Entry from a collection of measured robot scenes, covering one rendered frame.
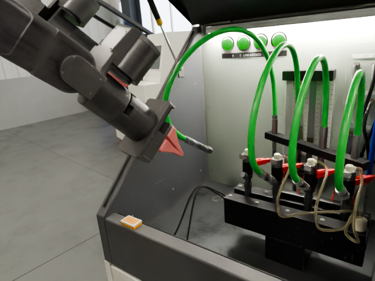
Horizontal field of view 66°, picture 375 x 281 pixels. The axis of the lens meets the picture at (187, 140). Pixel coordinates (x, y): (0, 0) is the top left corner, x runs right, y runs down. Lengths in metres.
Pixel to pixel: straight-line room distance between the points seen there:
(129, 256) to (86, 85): 0.58
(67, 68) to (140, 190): 0.63
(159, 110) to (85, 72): 0.14
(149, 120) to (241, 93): 0.67
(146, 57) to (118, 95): 0.07
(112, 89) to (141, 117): 0.06
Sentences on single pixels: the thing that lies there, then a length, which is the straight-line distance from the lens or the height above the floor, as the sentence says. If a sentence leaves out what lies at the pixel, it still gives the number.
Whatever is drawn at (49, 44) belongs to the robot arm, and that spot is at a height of 1.40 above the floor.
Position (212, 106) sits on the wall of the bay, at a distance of 1.14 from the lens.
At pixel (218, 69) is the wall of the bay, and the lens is 1.10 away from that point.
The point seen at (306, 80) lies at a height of 1.31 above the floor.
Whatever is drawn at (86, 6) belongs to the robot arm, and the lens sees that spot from 0.72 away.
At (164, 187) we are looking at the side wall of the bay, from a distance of 1.02.
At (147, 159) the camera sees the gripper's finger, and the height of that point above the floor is 1.23.
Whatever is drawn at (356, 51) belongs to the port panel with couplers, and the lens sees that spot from 0.95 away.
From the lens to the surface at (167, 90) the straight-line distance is 0.70.
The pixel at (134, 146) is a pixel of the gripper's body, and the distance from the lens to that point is 0.46.
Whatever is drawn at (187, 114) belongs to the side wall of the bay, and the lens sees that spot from 1.06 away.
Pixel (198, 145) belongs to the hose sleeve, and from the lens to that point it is 0.77.
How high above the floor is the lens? 1.39
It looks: 18 degrees down
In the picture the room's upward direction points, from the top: 4 degrees counter-clockwise
